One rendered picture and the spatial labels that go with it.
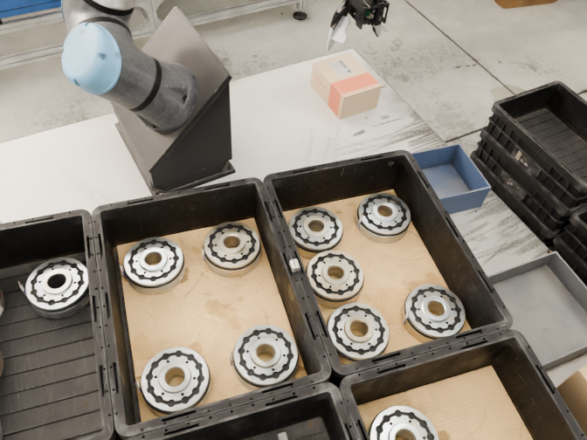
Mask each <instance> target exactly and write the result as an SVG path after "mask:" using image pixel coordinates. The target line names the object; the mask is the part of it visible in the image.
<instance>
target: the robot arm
mask: <svg viewBox="0 0 587 440"><path fill-rule="evenodd" d="M135 5H136V0H61V12H62V16H63V18H64V21H65V23H66V28H67V32H68V36H67V37H66V40H65V42H64V45H63V49H64V52H63V53H62V54H61V63H62V67H63V71H64V73H65V75H66V77H67V78H68V79H69V80H70V81H71V82H72V83H73V84H74V85H76V86H78V87H79V88H81V89H82V90H83V91H85V92H87V93H90V94H94V95H97V96H99V97H101V98H102V99H105V100H108V101H110V102H112V103H114V104H116V105H118V106H120V107H124V108H126V109H127V110H129V111H131V112H133V113H134V114H135V115H136V116H137V117H138V118H139V119H140V120H141V121H142V122H143V123H144V124H145V125H146V126H147V127H149V128H150V129H152V130H154V131H156V132H158V133H160V134H170V133H173V132H175V131H176V130H178V129H179V128H180V127H182V126H183V125H184V124H185V123H186V121H187V120H188V119H189V117H190V116H191V115H192V113H193V111H194V109H195V106H196V103H197V98H198V81H197V77H196V75H195V73H194V72H193V71H191V69H189V68H188V67H186V66H184V65H181V64H178V63H172V62H168V61H162V60H158V59H155V58H153V57H151V56H149V55H148V54H147V53H145V52H143V51H141V50H139V49H138V48H137V47H136V46H135V42H134V40H133V38H132V34H131V32H130V29H129V27H128V23H129V19H130V18H131V15H132V13H133V10H134V8H135ZM389 6H390V3H389V2H388V1H387V0H343V1H342V3H341V4H340V5H339V7H338V8H337V9H336V11H335V14H334V15H333V18H332V21H331V24H330V29H329V32H328V42H327V50H330V48H331V47H332V45H333V44H334V42H335V41H336V42H338V43H340V44H344V43H345V42H346V40H347V38H348V37H347V32H346V30H347V28H348V26H349V24H350V18H349V17H347V15H348V13H349V15H350V16H352V18H354V19H355V21H356V26H357V27H358V28H359V29H360V30H361V29H362V27H363V25H365V24H367V25H370V24H371V25H372V30H373V32H375V34H376V36H377V37H379V35H380V31H381V30H383V31H385V32H387V29H386V27H385V26H384V25H383V24H385V22H386V18H387V14H388V10H389ZM384 8H386V13H385V17H383V12H384ZM382 22H383V23H382Z"/></svg>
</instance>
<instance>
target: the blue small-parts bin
mask: <svg viewBox="0 0 587 440"><path fill-rule="evenodd" d="M411 154H412V155H413V157H414V159H415V160H416V162H417V163H418V166H419V167H420V168H421V169H422V171H423V173H424V174H425V177H426V178H427V180H428V181H429V183H430V184H431V186H432V188H433V189H434V191H435V192H436V194H437V196H438V197H439V200H440V201H441V202H442V203H443V205H444V207H445V209H446V210H447V212H448V214H449V215H450V214H453V213H457V212H461V211H465V210H471V209H475V208H479V207H481V205H482V204H483V203H484V201H485V199H486V197H487V194H488V192H489V190H490V189H491V186H490V184H489V183H488V182H487V180H486V178H485V177H484V176H483V174H481V172H480V171H479V169H478V168H477V167H476V165H475V164H474V163H473V161H472V160H471V158H470V157H469V155H468V154H467V153H466V151H465V150H464V149H463V148H462V147H461V145H460V144H459V143H457V144H452V145H448V146H444V147H440V148H432V149H427V150H423V151H418V152H415V153H411Z"/></svg>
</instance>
